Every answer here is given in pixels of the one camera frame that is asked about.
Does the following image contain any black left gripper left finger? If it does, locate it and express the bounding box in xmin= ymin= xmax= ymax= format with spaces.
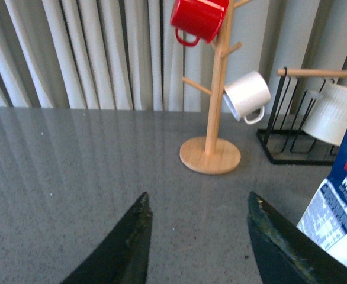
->
xmin=62 ymin=192 xmax=153 ymax=283

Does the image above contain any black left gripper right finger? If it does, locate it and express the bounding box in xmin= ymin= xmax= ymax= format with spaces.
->
xmin=247 ymin=192 xmax=347 ymax=283

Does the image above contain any blue white milk carton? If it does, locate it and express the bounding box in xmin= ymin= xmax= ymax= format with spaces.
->
xmin=297 ymin=129 xmax=347 ymax=267

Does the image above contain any wooden mug tree stand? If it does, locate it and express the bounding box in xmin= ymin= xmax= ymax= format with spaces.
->
xmin=179 ymin=1 xmax=248 ymax=175

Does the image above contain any white ribbed ceramic mug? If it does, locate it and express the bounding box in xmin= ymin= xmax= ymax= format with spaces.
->
xmin=302 ymin=83 xmax=347 ymax=146

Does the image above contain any white enamel mug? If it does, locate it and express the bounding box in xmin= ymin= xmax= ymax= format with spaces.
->
xmin=224 ymin=71 xmax=271 ymax=125

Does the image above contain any beige pleated curtain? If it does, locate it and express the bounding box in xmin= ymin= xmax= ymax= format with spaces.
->
xmin=0 ymin=1 xmax=347 ymax=111

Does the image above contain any red enamel mug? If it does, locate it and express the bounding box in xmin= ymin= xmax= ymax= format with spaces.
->
xmin=170 ymin=0 xmax=230 ymax=47

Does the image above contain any black wire mug rack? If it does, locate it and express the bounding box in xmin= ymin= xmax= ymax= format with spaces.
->
xmin=257 ymin=67 xmax=347 ymax=166

